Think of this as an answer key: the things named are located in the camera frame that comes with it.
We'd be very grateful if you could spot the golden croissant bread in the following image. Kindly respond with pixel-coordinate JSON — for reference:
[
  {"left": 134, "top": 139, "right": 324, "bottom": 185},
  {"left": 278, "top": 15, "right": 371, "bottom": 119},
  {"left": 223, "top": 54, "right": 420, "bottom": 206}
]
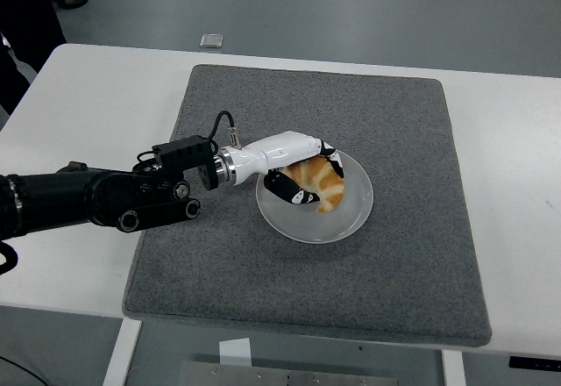
[{"left": 280, "top": 156, "right": 345, "bottom": 214}]

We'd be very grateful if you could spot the round pale grey plate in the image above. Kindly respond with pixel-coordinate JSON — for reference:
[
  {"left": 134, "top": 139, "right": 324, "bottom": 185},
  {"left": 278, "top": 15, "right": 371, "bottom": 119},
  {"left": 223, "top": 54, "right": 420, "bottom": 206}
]
[{"left": 255, "top": 148, "right": 375, "bottom": 245}]

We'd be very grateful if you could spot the black table control panel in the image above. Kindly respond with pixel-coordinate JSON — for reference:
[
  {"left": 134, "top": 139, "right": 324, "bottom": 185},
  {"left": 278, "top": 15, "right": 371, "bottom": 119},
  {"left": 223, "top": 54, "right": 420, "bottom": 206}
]
[{"left": 508, "top": 354, "right": 561, "bottom": 369}]

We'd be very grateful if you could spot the white table leg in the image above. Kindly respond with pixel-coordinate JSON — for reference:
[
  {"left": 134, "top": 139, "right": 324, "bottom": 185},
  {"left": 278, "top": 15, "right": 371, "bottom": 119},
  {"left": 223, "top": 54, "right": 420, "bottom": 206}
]
[
  {"left": 440, "top": 349, "right": 466, "bottom": 386},
  {"left": 101, "top": 318, "right": 144, "bottom": 386}
]

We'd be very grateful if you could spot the person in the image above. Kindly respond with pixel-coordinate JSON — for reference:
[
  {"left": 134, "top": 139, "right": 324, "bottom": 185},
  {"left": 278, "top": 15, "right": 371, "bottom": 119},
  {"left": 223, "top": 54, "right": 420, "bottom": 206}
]
[{"left": 0, "top": 0, "right": 67, "bottom": 115}]

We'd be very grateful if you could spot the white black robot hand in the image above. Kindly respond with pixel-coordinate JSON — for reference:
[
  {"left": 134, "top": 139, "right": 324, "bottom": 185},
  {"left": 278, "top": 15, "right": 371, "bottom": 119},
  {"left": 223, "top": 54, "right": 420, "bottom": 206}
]
[{"left": 225, "top": 130, "right": 346, "bottom": 207}]

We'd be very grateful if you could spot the thin black floor cable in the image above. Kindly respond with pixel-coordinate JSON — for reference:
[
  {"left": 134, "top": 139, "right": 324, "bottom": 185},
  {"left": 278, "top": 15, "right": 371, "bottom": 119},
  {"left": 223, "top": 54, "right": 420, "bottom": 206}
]
[{"left": 0, "top": 353, "right": 47, "bottom": 386}]

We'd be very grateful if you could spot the grey metal plate with screws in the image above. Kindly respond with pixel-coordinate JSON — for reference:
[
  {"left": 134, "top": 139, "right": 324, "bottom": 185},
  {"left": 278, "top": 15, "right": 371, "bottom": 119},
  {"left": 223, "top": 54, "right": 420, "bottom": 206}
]
[{"left": 178, "top": 361, "right": 398, "bottom": 386}]

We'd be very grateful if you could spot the grey felt mat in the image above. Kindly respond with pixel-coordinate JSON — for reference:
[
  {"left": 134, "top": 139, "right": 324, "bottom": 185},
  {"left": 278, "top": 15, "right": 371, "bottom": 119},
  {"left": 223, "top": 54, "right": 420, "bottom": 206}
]
[{"left": 121, "top": 63, "right": 493, "bottom": 347}]

